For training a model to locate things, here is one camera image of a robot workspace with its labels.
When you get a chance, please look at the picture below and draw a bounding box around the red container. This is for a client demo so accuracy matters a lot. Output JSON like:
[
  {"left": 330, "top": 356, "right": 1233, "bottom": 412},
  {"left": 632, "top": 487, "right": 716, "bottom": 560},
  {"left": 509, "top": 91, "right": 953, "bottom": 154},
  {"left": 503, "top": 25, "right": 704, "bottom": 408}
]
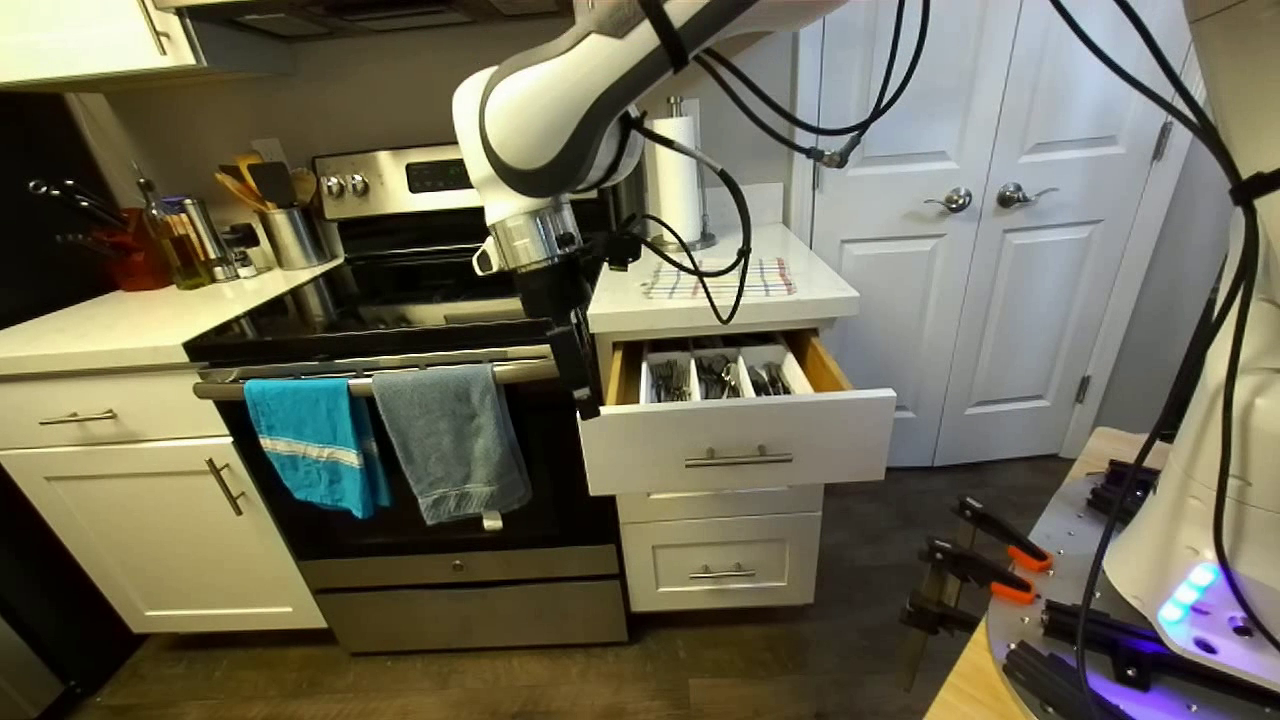
[{"left": 87, "top": 205, "right": 175, "bottom": 295}]

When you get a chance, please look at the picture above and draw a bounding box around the oil bottle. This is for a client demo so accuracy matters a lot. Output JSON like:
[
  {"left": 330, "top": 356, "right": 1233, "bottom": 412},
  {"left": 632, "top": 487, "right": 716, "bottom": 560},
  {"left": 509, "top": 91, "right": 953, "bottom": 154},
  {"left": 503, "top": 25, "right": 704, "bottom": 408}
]
[{"left": 142, "top": 193, "right": 214, "bottom": 292}]

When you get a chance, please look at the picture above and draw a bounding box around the black cable bundle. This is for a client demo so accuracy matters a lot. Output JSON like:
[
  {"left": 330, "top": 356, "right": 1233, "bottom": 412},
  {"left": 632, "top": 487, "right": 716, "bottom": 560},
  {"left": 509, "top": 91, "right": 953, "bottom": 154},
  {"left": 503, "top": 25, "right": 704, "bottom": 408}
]
[{"left": 616, "top": 0, "right": 934, "bottom": 332}]

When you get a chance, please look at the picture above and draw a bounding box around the stainless steel black oven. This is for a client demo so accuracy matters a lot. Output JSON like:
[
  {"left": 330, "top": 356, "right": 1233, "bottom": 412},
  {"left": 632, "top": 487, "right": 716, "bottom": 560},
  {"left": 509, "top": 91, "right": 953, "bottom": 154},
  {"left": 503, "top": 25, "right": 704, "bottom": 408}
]
[{"left": 179, "top": 139, "right": 632, "bottom": 661}]

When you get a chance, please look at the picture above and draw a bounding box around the thin black cable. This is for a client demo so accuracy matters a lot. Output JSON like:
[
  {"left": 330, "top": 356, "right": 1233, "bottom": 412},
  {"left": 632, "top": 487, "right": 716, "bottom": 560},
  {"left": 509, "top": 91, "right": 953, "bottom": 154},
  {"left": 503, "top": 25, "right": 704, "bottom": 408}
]
[{"left": 1044, "top": 0, "right": 1280, "bottom": 674}]

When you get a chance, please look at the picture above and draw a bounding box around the silver shaker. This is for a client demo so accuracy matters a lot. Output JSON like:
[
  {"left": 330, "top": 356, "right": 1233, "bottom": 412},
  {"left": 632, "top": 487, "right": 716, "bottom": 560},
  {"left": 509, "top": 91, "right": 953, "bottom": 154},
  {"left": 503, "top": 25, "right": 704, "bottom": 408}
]
[{"left": 183, "top": 195, "right": 241, "bottom": 285}]

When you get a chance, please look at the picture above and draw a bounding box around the white wall cabinet with handle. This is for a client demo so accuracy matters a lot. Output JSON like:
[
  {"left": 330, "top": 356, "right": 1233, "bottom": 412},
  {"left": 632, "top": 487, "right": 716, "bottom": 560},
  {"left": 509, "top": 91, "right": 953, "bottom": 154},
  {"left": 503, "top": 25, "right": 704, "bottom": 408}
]
[{"left": 0, "top": 0, "right": 207, "bottom": 95}]

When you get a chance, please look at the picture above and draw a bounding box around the blue towel with white stripe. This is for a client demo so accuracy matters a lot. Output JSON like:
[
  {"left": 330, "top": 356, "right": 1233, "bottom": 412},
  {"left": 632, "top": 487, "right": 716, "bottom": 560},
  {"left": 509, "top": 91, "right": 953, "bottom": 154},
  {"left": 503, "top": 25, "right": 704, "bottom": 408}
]
[{"left": 241, "top": 370, "right": 395, "bottom": 525}]

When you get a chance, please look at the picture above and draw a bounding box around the black clamp with orange handle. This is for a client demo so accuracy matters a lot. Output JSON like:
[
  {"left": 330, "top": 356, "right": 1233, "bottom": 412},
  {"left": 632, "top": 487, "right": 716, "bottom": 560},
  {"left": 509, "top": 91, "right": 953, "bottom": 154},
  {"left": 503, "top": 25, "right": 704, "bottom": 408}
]
[
  {"left": 903, "top": 531, "right": 1044, "bottom": 640},
  {"left": 949, "top": 490, "right": 1059, "bottom": 578}
]

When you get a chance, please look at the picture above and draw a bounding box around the white panel door with lever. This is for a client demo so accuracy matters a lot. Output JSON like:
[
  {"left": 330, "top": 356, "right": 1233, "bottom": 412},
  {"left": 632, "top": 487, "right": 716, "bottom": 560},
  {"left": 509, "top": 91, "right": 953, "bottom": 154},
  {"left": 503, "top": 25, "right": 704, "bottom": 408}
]
[
  {"left": 797, "top": 0, "right": 1033, "bottom": 470},
  {"left": 933, "top": 0, "right": 1212, "bottom": 469}
]

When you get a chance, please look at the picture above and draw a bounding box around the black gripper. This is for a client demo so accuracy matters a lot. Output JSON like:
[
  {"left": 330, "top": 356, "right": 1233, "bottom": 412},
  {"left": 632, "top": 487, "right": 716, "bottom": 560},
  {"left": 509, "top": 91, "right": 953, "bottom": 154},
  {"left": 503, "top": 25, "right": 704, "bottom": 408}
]
[{"left": 509, "top": 244, "right": 616, "bottom": 414}]

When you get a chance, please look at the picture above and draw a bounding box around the deep white drawer front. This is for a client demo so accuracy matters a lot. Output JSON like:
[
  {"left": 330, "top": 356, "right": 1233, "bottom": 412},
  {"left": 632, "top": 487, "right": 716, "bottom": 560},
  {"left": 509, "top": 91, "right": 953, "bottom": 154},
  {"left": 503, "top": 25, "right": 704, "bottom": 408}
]
[{"left": 616, "top": 508, "right": 826, "bottom": 614}]

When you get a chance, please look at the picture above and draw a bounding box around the small black box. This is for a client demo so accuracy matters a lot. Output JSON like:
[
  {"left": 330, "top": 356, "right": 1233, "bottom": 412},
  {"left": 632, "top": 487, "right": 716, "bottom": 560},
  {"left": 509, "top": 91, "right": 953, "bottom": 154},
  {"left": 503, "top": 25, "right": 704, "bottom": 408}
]
[{"left": 1082, "top": 455, "right": 1169, "bottom": 527}]

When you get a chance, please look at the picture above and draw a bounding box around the black clamp on plate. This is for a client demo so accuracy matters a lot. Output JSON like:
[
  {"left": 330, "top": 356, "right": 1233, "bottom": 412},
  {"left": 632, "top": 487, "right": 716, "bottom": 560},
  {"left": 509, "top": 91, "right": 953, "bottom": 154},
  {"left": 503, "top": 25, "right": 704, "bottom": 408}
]
[{"left": 994, "top": 594, "right": 1169, "bottom": 720}]

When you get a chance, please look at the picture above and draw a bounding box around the white base cabinet with door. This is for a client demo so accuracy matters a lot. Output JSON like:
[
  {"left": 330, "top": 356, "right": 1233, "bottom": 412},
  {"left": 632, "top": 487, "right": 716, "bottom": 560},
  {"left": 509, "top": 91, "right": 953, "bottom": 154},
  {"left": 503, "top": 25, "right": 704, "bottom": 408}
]
[{"left": 0, "top": 365, "right": 330, "bottom": 640}]

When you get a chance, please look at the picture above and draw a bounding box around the grey towel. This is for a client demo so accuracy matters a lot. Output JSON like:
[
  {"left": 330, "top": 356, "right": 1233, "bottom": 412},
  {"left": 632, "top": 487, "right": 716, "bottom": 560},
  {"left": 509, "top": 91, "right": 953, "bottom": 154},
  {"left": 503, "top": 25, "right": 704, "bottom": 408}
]
[{"left": 369, "top": 365, "right": 536, "bottom": 531}]

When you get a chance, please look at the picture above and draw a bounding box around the dark range hood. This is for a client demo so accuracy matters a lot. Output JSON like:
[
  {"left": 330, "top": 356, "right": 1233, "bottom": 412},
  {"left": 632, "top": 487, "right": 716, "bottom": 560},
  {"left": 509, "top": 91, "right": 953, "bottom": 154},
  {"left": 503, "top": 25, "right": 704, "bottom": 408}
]
[{"left": 156, "top": 0, "right": 579, "bottom": 45}]

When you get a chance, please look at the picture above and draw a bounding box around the utensil crock with cooking utensils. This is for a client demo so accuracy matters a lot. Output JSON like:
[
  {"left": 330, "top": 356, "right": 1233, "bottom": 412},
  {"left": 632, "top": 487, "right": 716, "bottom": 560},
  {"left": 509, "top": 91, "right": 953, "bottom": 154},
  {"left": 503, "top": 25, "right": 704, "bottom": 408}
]
[{"left": 207, "top": 146, "right": 328, "bottom": 277}]

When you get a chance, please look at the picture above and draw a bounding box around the grey metal mounting plate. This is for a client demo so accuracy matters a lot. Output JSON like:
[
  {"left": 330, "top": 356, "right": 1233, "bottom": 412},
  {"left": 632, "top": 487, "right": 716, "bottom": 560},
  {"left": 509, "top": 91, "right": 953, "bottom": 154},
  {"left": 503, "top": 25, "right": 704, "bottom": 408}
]
[{"left": 981, "top": 469, "right": 1280, "bottom": 720}]

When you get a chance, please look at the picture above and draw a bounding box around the white cutlery organizer tray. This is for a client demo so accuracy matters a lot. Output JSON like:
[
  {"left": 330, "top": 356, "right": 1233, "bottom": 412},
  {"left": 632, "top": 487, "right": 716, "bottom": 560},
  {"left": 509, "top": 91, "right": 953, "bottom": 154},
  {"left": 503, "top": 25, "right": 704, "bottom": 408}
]
[{"left": 634, "top": 340, "right": 821, "bottom": 408}]

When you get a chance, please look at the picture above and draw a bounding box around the white drawer cabinet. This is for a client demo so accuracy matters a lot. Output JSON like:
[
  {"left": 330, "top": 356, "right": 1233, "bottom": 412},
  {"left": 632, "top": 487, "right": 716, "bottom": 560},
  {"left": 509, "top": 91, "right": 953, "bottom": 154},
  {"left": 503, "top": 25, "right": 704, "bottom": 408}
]
[{"left": 584, "top": 218, "right": 868, "bottom": 620}]

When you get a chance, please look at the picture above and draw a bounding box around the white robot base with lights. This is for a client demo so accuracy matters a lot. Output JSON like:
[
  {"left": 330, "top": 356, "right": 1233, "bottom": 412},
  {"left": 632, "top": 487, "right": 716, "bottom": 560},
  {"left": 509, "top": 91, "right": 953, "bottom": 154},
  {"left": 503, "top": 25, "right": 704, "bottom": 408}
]
[{"left": 1101, "top": 280, "right": 1280, "bottom": 696}]

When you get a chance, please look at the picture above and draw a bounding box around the white paper towel roll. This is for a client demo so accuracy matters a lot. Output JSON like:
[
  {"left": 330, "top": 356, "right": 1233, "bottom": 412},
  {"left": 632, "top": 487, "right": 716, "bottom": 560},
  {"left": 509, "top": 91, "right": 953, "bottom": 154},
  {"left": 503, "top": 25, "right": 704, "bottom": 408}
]
[{"left": 639, "top": 91, "right": 719, "bottom": 256}]

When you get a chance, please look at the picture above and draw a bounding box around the white drawer with cutlery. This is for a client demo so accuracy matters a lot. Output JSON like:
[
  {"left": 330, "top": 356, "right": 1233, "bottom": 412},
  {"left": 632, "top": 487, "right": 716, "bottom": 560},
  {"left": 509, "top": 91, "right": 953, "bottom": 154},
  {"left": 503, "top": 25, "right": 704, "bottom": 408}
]
[{"left": 573, "top": 329, "right": 899, "bottom": 498}]

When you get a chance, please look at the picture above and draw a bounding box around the black countertop appliance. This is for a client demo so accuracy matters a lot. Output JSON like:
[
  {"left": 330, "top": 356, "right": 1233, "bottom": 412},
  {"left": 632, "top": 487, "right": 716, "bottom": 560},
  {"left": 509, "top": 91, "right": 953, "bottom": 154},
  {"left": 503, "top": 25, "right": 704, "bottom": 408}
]
[{"left": 0, "top": 91, "right": 130, "bottom": 332}]

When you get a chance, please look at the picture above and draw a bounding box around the small dark jar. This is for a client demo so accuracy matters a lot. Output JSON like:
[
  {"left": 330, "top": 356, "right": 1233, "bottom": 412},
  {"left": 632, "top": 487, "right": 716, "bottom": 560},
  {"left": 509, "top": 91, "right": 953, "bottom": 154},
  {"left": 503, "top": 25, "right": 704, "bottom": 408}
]
[{"left": 219, "top": 218, "right": 272, "bottom": 285}]

